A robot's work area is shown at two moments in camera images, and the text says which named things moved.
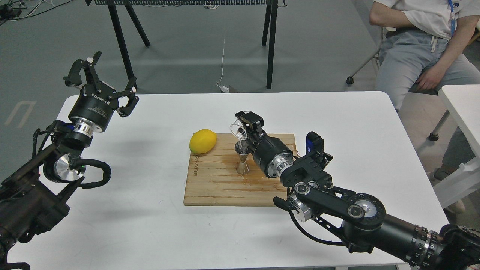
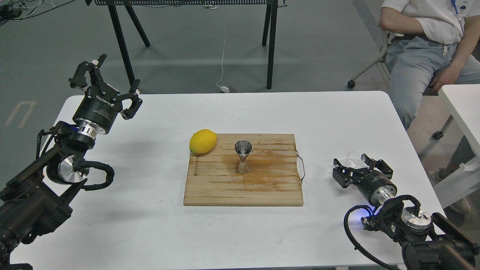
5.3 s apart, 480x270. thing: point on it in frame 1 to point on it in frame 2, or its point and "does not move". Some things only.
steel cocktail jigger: [242, 148] does not move
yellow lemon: [203, 141] does not move
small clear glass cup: [238, 129] to [355, 159]
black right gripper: [272, 154] to [375, 186]
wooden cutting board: [211, 179] does not move
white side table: [462, 101] does not move
